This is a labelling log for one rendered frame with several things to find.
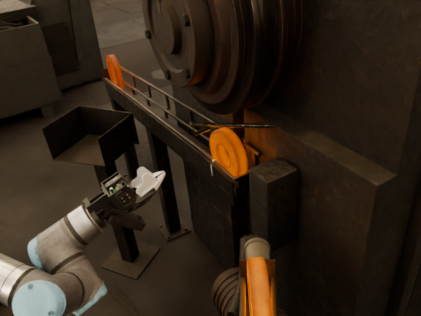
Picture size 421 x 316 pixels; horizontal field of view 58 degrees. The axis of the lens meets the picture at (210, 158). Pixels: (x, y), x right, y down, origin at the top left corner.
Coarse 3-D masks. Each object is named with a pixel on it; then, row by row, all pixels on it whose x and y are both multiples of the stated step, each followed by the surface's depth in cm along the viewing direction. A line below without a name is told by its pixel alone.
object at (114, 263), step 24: (72, 120) 152; (96, 120) 154; (120, 120) 149; (48, 144) 143; (72, 144) 154; (96, 144) 152; (120, 144) 141; (96, 168) 150; (120, 240) 170; (120, 264) 176; (144, 264) 175
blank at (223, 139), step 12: (216, 132) 109; (228, 132) 106; (216, 144) 111; (228, 144) 105; (240, 144) 104; (216, 156) 114; (228, 156) 114; (240, 156) 104; (228, 168) 110; (240, 168) 105
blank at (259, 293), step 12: (252, 264) 71; (264, 264) 70; (252, 276) 68; (264, 276) 68; (252, 288) 67; (264, 288) 66; (252, 300) 66; (264, 300) 66; (252, 312) 66; (264, 312) 65
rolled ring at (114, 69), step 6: (108, 60) 195; (114, 60) 190; (108, 66) 201; (114, 66) 189; (108, 72) 205; (114, 72) 192; (120, 72) 191; (114, 78) 204; (120, 78) 192; (120, 84) 194
